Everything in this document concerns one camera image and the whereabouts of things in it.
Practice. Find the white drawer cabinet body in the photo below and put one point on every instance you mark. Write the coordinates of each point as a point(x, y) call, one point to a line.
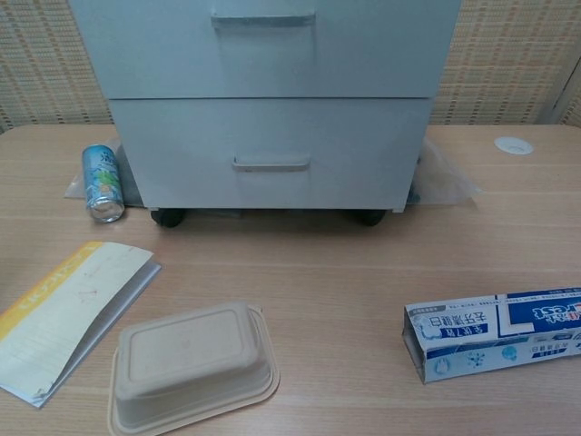
point(404, 181)

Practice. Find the black caster wheel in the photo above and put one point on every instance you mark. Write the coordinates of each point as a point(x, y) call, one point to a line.
point(368, 218)
point(167, 218)

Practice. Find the clear plastic sheet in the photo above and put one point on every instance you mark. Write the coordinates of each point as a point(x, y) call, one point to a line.
point(447, 179)

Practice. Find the beige pulp food container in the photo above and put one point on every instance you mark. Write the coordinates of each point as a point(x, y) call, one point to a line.
point(190, 359)

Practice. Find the blue drink can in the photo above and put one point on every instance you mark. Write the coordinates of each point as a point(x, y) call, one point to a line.
point(101, 181)

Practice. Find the blue white toothpaste box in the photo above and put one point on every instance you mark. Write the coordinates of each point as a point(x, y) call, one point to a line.
point(490, 336)

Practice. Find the yellow white paper notebook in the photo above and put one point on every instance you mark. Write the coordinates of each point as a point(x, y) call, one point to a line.
point(68, 309)

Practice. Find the woven bamboo screen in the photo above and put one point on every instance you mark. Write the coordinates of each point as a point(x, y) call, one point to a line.
point(499, 59)

